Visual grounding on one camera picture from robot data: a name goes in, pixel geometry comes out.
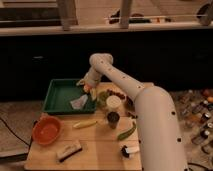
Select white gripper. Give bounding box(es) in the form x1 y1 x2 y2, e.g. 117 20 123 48
77 69 102 101

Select white towel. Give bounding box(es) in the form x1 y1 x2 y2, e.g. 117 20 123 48
70 94 88 110

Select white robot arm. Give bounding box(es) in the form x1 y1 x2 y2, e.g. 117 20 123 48
83 53 189 171

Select green plastic tray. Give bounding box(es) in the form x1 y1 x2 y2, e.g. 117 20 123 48
43 79 96 115

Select green leafy vegetable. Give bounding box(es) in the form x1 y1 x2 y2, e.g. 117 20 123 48
97 91 109 107

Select dark red food pieces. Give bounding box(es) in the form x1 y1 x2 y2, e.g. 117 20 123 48
107 89 125 100

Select dark cup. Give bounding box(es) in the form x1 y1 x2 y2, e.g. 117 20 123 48
107 112 120 129

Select wooden cutting board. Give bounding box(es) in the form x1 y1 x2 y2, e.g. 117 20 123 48
23 81 155 171

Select green cucumber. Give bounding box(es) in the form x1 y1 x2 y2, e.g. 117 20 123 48
117 122 137 141

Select orange plastic bowl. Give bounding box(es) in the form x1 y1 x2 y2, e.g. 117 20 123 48
32 116 61 146

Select black cable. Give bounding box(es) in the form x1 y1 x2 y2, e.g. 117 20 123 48
0 116 34 148

